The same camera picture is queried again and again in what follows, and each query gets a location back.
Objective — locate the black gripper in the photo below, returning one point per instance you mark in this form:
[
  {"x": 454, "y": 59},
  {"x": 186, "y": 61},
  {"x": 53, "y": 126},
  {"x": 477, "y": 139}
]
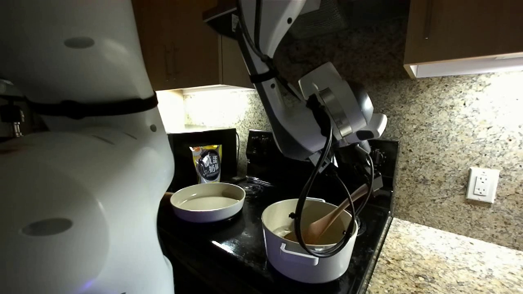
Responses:
[{"x": 362, "y": 157}]

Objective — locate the wooden spoon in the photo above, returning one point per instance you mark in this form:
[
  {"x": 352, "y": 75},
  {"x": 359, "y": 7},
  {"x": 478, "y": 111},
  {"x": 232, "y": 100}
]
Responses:
[{"x": 328, "y": 221}]

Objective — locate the white cooking pot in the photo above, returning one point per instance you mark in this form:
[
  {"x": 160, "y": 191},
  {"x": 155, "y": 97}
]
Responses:
[{"x": 305, "y": 263}]

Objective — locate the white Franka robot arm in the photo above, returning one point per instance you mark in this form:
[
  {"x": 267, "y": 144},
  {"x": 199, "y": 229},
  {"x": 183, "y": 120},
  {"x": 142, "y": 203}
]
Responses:
[{"x": 83, "y": 206}]

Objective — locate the black electric stove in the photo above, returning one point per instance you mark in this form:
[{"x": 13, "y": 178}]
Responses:
[{"x": 240, "y": 255}]

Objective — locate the white shallow pan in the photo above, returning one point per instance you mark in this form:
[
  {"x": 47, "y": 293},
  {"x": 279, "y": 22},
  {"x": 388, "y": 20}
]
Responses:
[{"x": 207, "y": 205}]

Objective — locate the black countertop appliance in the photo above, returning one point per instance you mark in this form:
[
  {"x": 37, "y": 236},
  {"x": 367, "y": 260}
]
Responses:
[{"x": 181, "y": 144}]

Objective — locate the range hood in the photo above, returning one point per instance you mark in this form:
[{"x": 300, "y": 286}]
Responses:
[{"x": 222, "y": 17}]

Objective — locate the white wall outlet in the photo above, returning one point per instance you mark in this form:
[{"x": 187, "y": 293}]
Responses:
[{"x": 483, "y": 185}]

